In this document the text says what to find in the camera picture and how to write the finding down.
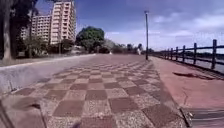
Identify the grey domed building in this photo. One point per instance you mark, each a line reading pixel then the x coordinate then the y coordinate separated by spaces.
pixel 108 45

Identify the row of trees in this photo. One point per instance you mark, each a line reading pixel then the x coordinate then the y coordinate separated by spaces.
pixel 128 49

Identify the person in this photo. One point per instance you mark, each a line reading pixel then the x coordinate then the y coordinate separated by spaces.
pixel 138 51

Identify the red and grey checkered pavement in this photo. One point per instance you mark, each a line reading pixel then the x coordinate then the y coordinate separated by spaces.
pixel 100 93

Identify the large broad green tree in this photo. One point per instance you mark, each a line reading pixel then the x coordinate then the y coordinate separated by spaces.
pixel 90 38

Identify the tall lamp pole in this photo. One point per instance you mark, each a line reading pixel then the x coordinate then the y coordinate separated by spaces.
pixel 146 36

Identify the pale high-rise apartment building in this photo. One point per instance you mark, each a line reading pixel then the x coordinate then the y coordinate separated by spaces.
pixel 61 21

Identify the robot's own part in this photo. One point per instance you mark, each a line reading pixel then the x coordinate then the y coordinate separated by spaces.
pixel 76 125

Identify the red paved path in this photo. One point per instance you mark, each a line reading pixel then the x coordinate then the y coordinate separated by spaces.
pixel 193 86

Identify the metal drain grate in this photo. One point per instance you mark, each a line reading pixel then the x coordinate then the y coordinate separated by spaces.
pixel 203 116

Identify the water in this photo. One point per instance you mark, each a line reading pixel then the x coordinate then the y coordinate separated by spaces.
pixel 218 65

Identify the dark tree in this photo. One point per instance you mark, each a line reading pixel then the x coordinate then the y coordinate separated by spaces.
pixel 6 33

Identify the low concrete wall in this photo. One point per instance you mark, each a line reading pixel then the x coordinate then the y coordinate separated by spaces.
pixel 33 70

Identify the dark wooden rail fence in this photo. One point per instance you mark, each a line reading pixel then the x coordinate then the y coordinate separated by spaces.
pixel 213 53

